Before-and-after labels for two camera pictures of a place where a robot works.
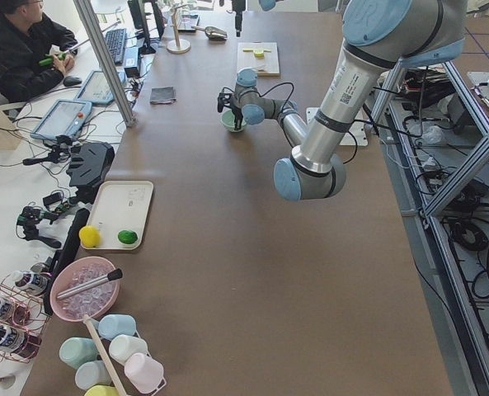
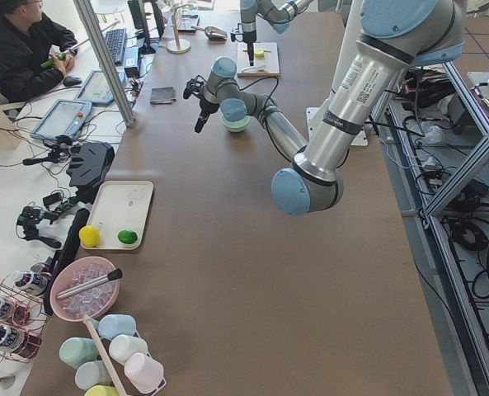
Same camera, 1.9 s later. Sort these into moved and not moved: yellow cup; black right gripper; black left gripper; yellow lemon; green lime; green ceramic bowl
Moved: black right gripper; black left gripper
Not moved: yellow lemon; yellow cup; green ceramic bowl; green lime
